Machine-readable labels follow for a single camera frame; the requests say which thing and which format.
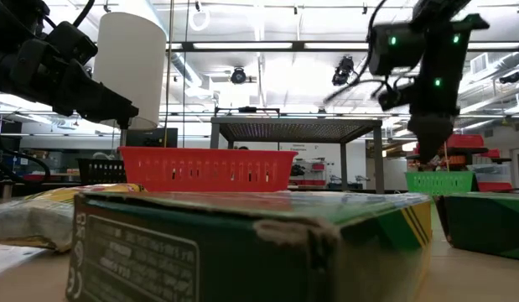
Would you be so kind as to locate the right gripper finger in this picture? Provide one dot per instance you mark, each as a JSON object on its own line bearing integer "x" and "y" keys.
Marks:
{"x": 438, "y": 134}
{"x": 422, "y": 134}

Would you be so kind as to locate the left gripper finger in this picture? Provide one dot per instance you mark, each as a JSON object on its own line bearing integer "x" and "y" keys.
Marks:
{"x": 104, "y": 114}
{"x": 97, "y": 92}

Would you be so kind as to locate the green plastic basket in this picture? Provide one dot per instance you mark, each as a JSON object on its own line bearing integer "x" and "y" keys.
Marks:
{"x": 441, "y": 182}

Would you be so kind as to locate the black plastic basket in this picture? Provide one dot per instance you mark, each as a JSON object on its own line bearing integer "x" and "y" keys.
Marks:
{"x": 102, "y": 172}

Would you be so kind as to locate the green blue crayon box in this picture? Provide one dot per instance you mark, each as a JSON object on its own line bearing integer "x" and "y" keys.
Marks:
{"x": 485, "y": 226}
{"x": 242, "y": 251}

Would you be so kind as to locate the red plastic basket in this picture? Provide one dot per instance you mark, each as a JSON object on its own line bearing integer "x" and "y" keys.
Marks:
{"x": 209, "y": 170}

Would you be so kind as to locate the snack bag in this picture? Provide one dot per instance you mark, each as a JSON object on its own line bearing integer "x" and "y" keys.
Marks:
{"x": 32, "y": 222}

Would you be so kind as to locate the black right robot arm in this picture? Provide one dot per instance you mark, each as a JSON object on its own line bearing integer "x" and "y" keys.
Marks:
{"x": 395, "y": 52}

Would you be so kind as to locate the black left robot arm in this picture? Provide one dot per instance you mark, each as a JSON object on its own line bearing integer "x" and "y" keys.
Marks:
{"x": 16, "y": 17}

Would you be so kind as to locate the red storage bin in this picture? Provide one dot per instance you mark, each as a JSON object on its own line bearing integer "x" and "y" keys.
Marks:
{"x": 491, "y": 153}
{"x": 494, "y": 187}
{"x": 466, "y": 141}

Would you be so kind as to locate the white cylindrical table lamp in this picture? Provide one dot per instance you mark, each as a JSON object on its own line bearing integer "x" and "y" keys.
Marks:
{"x": 133, "y": 63}

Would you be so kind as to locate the black monitor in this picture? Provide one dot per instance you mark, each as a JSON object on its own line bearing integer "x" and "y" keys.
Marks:
{"x": 152, "y": 137}

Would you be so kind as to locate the clear plastic storage bin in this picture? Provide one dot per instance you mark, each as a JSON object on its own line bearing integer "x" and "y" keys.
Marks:
{"x": 491, "y": 173}

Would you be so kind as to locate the small black ceiling fixture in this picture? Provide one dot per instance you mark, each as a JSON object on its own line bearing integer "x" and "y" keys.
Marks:
{"x": 510, "y": 77}

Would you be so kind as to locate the grey perforated metal shelf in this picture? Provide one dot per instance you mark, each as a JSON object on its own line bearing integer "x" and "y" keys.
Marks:
{"x": 297, "y": 126}

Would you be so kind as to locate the black overhead crossbar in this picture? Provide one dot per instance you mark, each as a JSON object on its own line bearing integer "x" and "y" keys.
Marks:
{"x": 299, "y": 46}

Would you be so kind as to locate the black distant bar fixture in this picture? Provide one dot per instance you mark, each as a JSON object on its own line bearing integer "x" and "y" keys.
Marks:
{"x": 247, "y": 110}

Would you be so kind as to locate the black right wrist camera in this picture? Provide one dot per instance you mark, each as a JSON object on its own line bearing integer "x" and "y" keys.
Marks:
{"x": 393, "y": 98}

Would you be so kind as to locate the round black ceiling camera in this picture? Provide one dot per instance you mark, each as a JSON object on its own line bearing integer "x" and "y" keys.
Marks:
{"x": 238, "y": 76}

